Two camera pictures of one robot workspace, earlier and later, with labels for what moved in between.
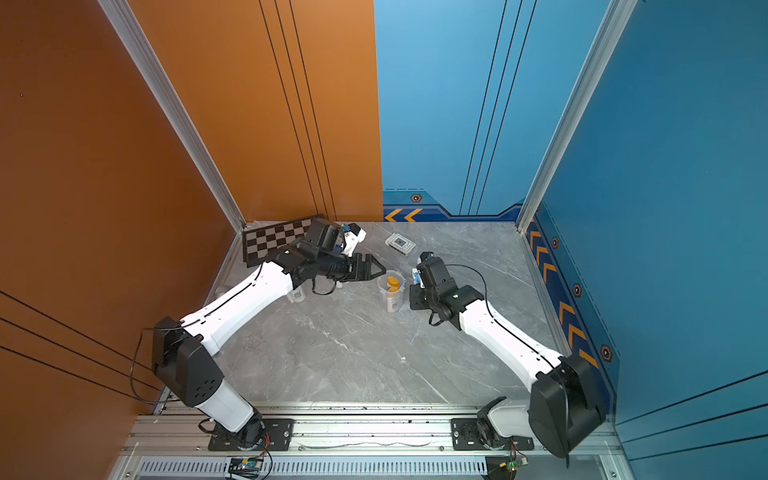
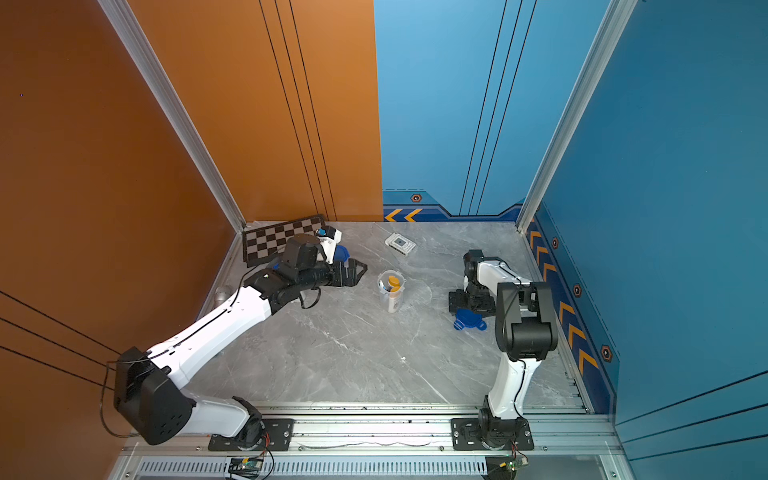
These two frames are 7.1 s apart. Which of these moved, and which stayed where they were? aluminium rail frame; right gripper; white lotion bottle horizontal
Moved: right gripper
Stayed: aluminium rail frame; white lotion bottle horizontal
